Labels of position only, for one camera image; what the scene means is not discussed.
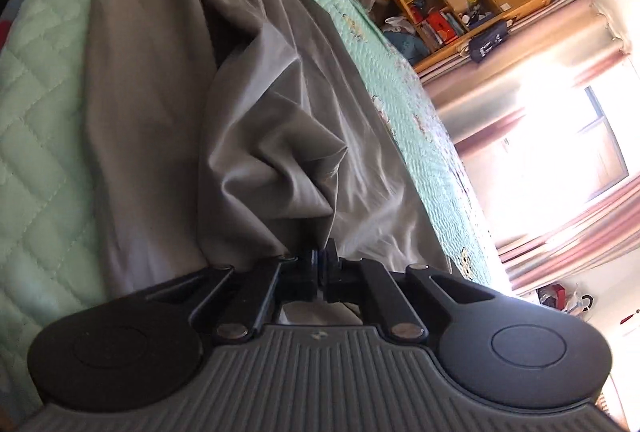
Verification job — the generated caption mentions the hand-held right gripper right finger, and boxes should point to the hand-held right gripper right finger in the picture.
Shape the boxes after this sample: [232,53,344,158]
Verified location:
[322,238,496,343]

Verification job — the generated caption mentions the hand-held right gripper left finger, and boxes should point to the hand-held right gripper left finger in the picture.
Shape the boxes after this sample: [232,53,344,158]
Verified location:
[145,251,321,345]

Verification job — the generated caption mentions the grey pants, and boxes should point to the grey pants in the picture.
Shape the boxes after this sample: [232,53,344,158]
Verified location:
[82,0,453,300]

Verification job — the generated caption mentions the teal cloth bag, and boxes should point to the teal cloth bag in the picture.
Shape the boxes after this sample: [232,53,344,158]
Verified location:
[387,32,431,66]

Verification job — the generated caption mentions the pink curtain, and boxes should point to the pink curtain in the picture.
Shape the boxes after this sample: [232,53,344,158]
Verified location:
[495,177,640,295]
[420,0,631,158]

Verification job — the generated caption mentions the white plastic bag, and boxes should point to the white plastic bag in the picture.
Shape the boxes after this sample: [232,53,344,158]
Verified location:
[537,282,596,315]

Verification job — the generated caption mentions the bright window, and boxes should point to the bright window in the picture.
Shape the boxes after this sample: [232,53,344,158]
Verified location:
[500,57,631,233]

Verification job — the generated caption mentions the dark blue bag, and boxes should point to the dark blue bag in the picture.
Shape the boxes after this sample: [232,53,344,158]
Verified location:
[467,20,511,63]

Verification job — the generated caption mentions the green bee-print quilted bedspread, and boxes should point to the green bee-print quilted bedspread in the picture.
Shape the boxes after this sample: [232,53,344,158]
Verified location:
[0,0,511,418]

